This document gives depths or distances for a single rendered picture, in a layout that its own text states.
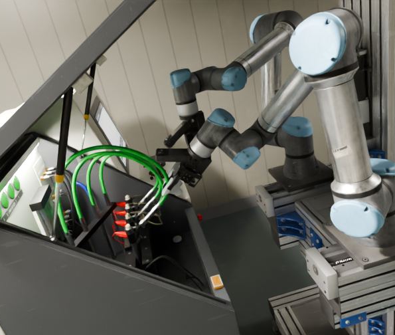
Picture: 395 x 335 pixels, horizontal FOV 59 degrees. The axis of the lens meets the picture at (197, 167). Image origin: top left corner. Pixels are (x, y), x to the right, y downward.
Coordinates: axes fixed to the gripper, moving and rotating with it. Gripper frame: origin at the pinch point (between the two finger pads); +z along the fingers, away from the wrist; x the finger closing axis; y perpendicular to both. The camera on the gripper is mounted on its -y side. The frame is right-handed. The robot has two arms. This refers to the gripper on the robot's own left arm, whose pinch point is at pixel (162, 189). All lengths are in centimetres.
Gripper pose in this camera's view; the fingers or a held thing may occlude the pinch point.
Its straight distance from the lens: 122.1
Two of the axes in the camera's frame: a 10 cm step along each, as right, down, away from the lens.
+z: -5.3, 7.0, 4.9
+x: -0.2, -5.9, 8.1
